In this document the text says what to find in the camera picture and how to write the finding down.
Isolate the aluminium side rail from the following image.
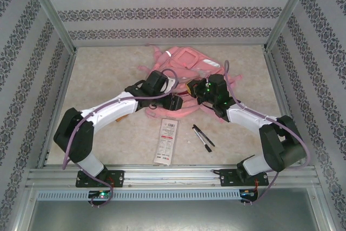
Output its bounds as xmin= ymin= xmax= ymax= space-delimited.
xmin=263 ymin=47 xmax=309 ymax=167
xmin=36 ymin=52 xmax=78 ymax=169

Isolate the pink backpack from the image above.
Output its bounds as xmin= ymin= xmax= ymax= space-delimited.
xmin=137 ymin=43 xmax=241 ymax=120

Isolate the clear stationery pack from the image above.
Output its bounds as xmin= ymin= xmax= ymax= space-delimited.
xmin=152 ymin=118 xmax=179 ymax=166

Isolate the aluminium frame post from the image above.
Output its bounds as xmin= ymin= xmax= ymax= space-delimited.
xmin=264 ymin=0 xmax=317 ymax=53
xmin=23 ymin=0 xmax=78 ymax=55

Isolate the controller board with led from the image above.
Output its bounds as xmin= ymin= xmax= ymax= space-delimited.
xmin=239 ymin=189 xmax=258 ymax=198
xmin=88 ymin=190 xmax=113 ymax=200

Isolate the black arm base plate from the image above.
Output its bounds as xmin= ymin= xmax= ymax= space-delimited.
xmin=76 ymin=169 xmax=125 ymax=188
xmin=219 ymin=167 xmax=269 ymax=188

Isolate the slotted grey cable duct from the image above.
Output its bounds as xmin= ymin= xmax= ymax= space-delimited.
xmin=36 ymin=189 xmax=257 ymax=201

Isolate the aluminium mounting rail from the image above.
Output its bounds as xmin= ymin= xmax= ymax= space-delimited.
xmin=25 ymin=163 xmax=319 ymax=188

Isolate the grey metal panel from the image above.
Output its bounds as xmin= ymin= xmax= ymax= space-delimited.
xmin=26 ymin=200 xmax=320 ymax=231

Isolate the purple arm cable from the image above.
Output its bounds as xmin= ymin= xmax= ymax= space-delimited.
xmin=62 ymin=68 xmax=181 ymax=207
xmin=223 ymin=60 xmax=311 ymax=207

